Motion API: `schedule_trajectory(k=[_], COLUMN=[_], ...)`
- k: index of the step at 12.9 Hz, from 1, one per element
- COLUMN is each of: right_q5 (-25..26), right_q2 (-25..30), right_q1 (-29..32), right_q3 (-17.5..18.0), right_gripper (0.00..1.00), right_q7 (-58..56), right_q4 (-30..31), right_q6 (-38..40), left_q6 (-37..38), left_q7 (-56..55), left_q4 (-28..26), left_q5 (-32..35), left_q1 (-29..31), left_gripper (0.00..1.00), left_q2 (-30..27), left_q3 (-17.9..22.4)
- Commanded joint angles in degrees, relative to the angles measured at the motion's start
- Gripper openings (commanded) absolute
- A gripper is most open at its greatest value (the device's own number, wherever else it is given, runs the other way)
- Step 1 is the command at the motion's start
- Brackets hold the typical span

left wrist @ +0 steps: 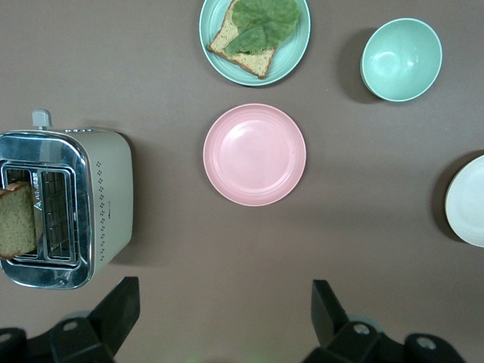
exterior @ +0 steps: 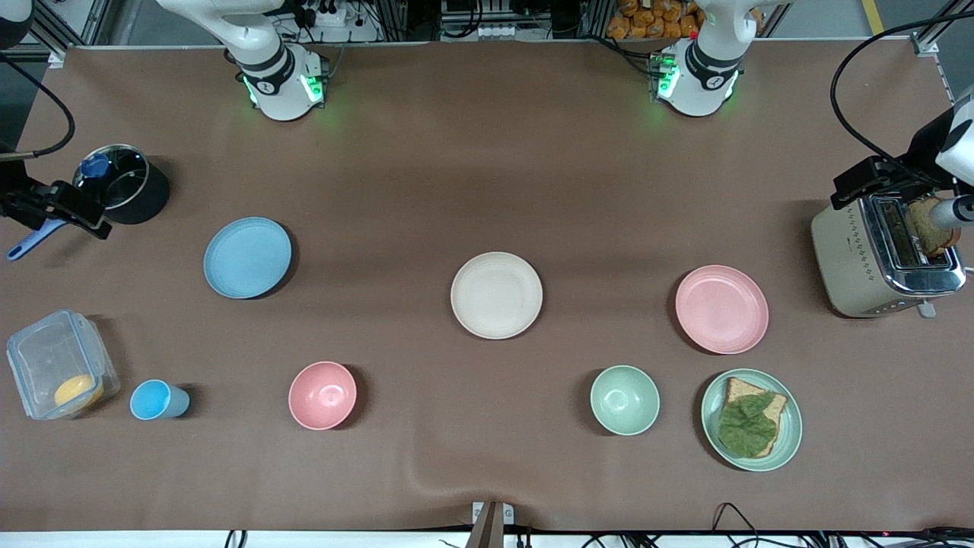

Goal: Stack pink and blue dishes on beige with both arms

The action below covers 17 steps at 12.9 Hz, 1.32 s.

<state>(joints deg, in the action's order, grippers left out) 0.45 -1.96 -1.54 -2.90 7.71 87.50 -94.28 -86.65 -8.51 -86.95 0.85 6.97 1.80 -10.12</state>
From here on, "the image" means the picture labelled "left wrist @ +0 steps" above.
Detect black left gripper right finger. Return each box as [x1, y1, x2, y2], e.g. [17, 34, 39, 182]
[302, 279, 408, 363]

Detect pink plate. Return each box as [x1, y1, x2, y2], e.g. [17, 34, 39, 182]
[202, 103, 307, 207]

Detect brown bread slice with lettuce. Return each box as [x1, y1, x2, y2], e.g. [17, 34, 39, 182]
[207, 0, 279, 80]

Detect green plate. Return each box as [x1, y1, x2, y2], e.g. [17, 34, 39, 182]
[198, 0, 312, 87]

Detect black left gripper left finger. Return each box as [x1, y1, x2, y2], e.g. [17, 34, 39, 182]
[48, 277, 141, 363]

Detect brown table mat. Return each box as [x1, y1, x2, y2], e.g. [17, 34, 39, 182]
[0, 0, 484, 363]

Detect beige plate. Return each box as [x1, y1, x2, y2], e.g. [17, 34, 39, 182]
[445, 154, 484, 249]

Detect green lettuce leaf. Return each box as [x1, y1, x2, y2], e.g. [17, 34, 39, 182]
[223, 0, 302, 55]

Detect green bowl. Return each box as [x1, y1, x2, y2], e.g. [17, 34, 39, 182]
[360, 17, 443, 103]

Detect beige and chrome toaster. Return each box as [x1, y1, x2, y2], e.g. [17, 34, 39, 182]
[0, 108, 135, 290]

